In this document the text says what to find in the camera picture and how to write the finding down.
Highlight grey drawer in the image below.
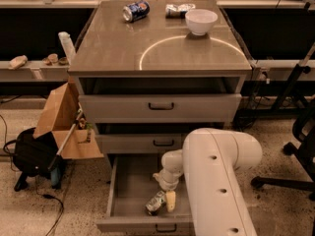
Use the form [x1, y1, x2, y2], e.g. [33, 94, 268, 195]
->
[95, 133, 187, 154]
[79, 93, 241, 123]
[96, 154, 195, 236]

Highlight grey handled floor tool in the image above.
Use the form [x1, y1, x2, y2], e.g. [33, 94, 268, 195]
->
[48, 109, 83, 189]

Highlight black office chair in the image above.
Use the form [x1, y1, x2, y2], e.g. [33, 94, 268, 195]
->
[250, 96, 315, 201]

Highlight top grey drawer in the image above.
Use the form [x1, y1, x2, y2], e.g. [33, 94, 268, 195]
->
[79, 93, 241, 123]

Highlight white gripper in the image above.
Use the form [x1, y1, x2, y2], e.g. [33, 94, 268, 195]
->
[153, 170, 180, 212]

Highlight crumpled silver chip bag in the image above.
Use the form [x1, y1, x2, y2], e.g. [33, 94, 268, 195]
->
[165, 3, 196, 19]

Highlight bottom grey drawer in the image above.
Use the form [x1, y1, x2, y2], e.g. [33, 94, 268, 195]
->
[96, 154, 195, 236]

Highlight brown cardboard box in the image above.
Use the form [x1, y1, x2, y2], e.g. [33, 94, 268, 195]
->
[33, 83, 103, 159]

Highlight white plastic bottle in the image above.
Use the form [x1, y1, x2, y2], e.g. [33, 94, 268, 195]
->
[58, 31, 76, 64]

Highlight black bag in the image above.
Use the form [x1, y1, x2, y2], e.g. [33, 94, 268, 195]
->
[13, 128, 65, 192]

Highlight blue pepsi can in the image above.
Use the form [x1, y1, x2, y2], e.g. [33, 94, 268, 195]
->
[123, 0, 150, 23]

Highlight green 7up can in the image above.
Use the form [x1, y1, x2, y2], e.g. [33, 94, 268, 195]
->
[145, 191, 166, 216]

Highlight white bowl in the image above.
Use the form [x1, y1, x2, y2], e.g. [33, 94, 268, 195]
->
[185, 9, 219, 35]

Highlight middle grey drawer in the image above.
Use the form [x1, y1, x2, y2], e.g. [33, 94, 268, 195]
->
[95, 133, 187, 154]

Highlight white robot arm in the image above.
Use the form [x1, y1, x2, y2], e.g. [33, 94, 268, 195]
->
[154, 128, 262, 236]

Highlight grey drawer cabinet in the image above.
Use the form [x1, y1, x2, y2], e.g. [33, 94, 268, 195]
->
[67, 0, 253, 169]

